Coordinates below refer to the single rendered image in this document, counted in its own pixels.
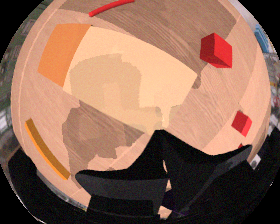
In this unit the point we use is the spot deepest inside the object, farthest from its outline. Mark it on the red bar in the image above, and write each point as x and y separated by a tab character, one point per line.
110	5

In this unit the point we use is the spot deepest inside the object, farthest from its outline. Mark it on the red square block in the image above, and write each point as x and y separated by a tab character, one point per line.
216	51
242	123

